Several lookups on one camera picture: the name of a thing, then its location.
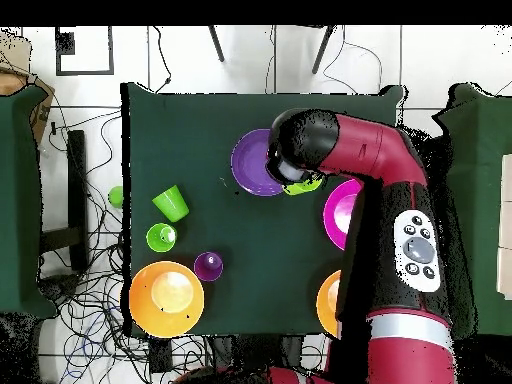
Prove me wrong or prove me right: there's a small green plastic bowl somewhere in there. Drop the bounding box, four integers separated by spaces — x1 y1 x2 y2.
108 185 124 210

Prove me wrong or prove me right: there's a dark green table cloth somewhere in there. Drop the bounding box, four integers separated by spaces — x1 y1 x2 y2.
120 82 409 337

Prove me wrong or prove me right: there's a black square floor frame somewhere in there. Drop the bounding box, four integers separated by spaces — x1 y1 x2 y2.
54 25 115 77

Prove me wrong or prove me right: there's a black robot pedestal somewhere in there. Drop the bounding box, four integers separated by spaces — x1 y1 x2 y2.
207 334 305 371

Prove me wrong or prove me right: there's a large pink plastic bowl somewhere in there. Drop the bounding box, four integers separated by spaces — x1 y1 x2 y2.
322 178 363 252

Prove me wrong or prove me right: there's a thin black cable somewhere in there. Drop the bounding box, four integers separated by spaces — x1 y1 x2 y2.
321 25 384 96
150 25 173 94

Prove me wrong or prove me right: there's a purple plastic cup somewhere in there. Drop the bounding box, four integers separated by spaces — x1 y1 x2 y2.
193 251 224 283

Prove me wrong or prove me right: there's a black stand bar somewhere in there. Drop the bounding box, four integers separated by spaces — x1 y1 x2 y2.
39 129 90 273

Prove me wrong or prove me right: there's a green plastic cup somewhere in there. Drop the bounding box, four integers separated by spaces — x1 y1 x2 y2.
281 175 324 197
145 222 178 254
151 184 190 224

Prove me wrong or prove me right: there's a black tripod leg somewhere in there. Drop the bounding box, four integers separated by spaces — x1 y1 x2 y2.
311 25 338 76
207 25 226 64

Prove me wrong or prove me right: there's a purple plastic bowl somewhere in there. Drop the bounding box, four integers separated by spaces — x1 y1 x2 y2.
230 128 286 198

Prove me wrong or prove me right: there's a green side table cloth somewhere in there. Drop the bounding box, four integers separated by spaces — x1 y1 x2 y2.
0 85 59 321
430 82 512 337

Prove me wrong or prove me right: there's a large orange plastic bowl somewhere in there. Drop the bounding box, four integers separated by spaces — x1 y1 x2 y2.
128 260 206 340
315 269 342 339

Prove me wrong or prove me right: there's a tangle of floor cables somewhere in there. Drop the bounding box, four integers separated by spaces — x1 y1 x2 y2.
37 107 137 384

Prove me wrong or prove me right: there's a black floor power box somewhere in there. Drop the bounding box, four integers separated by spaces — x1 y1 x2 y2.
148 337 174 373

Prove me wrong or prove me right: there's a brown cardboard box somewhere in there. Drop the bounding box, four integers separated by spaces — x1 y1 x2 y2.
0 31 56 145

